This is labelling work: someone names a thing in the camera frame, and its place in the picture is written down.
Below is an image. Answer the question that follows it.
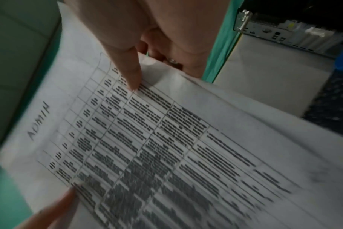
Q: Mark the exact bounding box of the person's right hand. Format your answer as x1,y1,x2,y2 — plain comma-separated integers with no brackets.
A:
63,0,232,91

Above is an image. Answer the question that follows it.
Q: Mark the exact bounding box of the person's left hand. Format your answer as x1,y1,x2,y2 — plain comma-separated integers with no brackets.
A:
14,186,79,229

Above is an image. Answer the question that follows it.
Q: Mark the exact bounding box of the printed table paper sheet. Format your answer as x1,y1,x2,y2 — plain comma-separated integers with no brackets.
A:
0,1,343,229

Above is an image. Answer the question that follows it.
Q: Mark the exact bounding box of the green file folder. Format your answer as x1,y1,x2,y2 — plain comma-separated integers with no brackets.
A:
0,0,245,229

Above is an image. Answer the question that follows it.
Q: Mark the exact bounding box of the black desktop computer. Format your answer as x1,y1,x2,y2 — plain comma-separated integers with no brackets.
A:
236,0,343,59

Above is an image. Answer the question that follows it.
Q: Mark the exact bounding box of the dark dotted mat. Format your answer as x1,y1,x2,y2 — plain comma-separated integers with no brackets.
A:
301,67,343,142

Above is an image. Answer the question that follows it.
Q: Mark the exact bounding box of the silver metal bracket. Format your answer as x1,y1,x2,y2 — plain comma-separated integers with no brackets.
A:
234,9,252,32

